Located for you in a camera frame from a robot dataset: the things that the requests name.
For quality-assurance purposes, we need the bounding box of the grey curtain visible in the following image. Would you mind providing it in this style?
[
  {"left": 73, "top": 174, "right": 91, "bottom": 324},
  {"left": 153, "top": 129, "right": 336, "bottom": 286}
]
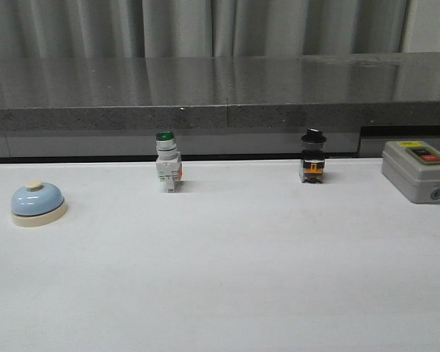
[{"left": 0, "top": 1, "right": 440, "bottom": 59}]

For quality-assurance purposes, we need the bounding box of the grey control box red button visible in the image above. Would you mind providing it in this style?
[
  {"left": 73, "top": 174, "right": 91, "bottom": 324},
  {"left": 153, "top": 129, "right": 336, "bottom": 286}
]
[{"left": 381, "top": 140, "right": 440, "bottom": 204}]

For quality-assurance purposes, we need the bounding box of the black selector switch orange body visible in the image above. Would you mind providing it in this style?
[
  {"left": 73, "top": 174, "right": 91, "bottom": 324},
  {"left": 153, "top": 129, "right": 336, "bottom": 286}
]
[{"left": 299, "top": 128, "right": 326, "bottom": 183}]

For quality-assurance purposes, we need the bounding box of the green pushbutton switch white body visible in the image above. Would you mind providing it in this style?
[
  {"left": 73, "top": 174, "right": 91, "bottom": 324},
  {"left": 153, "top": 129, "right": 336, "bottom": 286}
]
[{"left": 155, "top": 131, "right": 183, "bottom": 192}]

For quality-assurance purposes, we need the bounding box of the blue service bell cream base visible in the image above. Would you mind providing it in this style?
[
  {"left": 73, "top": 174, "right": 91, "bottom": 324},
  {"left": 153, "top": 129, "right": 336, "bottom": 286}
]
[{"left": 10, "top": 180, "right": 68, "bottom": 227}]

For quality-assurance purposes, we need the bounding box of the grey stone counter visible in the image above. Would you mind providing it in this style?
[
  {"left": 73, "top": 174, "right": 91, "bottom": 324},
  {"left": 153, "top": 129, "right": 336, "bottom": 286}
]
[{"left": 0, "top": 53, "right": 440, "bottom": 162}]

